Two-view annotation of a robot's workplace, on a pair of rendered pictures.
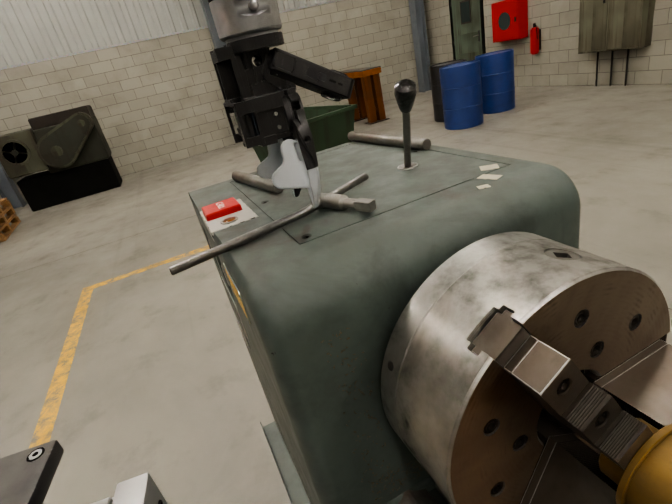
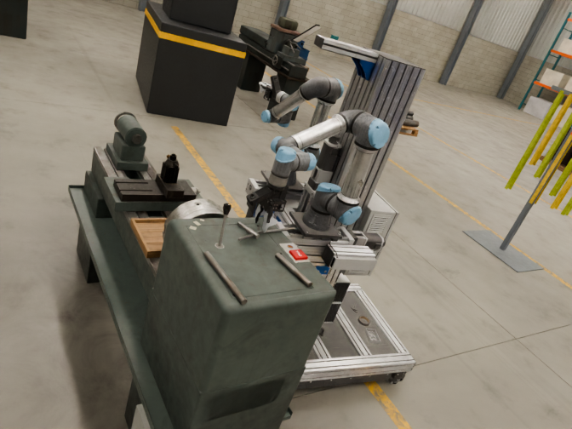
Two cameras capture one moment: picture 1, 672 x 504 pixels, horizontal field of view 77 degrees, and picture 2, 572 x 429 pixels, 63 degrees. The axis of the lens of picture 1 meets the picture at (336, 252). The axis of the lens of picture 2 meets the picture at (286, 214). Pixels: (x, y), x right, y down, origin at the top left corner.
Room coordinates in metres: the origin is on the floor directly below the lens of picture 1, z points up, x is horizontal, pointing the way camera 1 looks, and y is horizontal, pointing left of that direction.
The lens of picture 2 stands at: (2.22, -0.51, 2.22)
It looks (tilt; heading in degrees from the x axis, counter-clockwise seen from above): 26 degrees down; 159
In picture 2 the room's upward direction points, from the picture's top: 19 degrees clockwise
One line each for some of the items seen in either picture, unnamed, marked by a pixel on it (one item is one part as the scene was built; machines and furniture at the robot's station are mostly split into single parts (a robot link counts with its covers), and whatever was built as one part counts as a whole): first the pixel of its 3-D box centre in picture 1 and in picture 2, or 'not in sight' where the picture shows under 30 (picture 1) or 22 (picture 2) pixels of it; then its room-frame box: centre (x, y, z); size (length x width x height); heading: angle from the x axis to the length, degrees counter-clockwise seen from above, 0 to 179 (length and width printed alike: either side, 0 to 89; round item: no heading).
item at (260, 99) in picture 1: (261, 93); (274, 197); (0.56, 0.04, 1.43); 0.09 x 0.08 x 0.12; 109
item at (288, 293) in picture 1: (359, 275); (237, 290); (0.73, -0.03, 1.06); 0.59 x 0.48 x 0.39; 19
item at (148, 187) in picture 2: not in sight; (155, 190); (-0.26, -0.38, 0.95); 0.43 x 0.18 x 0.04; 109
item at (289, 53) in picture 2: not in sight; (276, 58); (-6.76, 1.66, 0.84); 2.28 x 0.91 x 1.67; 17
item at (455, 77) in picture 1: (461, 95); not in sight; (6.55, -2.39, 0.44); 0.59 x 0.59 x 0.88
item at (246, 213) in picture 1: (232, 228); (292, 258); (0.68, 0.16, 1.23); 0.13 x 0.08 x 0.06; 19
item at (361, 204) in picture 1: (342, 202); (248, 230); (0.58, -0.03, 1.27); 0.12 x 0.02 x 0.02; 41
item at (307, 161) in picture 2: not in sight; (299, 160); (0.50, 0.12, 1.59); 0.11 x 0.11 x 0.08; 26
